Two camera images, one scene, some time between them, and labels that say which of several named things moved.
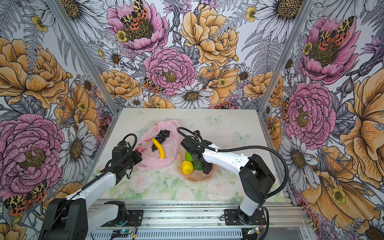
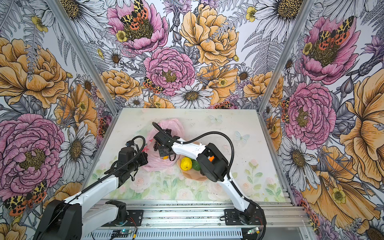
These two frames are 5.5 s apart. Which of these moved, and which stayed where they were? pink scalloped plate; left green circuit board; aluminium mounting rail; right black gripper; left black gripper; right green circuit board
Moved: left black gripper; right black gripper
Stayed: aluminium mounting rail; right green circuit board; pink scalloped plate; left green circuit board
